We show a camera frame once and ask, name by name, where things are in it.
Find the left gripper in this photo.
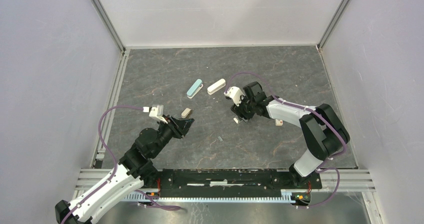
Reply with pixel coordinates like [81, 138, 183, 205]
[150, 114, 195, 158]

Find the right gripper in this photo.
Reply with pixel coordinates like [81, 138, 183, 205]
[230, 92, 256, 123]

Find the small beige stapler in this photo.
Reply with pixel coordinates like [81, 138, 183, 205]
[181, 107, 193, 119]

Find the staple box grey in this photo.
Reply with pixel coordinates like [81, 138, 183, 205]
[233, 117, 243, 124]

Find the white stapler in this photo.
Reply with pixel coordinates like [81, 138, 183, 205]
[207, 78, 226, 95]

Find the light blue stapler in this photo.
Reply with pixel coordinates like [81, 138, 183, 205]
[186, 79, 204, 99]

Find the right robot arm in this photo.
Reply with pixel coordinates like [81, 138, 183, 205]
[224, 81, 351, 188]

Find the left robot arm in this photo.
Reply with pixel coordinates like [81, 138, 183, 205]
[54, 115, 195, 224]

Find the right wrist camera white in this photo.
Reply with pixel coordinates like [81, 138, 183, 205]
[224, 86, 244, 107]

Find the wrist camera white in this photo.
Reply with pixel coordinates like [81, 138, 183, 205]
[142, 104, 169, 124]
[224, 86, 244, 107]

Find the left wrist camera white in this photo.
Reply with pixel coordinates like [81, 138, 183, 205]
[142, 104, 169, 124]

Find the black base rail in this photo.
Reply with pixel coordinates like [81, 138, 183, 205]
[142, 168, 323, 198]

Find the white cable tray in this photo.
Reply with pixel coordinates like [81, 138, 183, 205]
[122, 190, 311, 205]

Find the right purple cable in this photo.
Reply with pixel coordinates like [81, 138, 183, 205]
[225, 71, 349, 210]

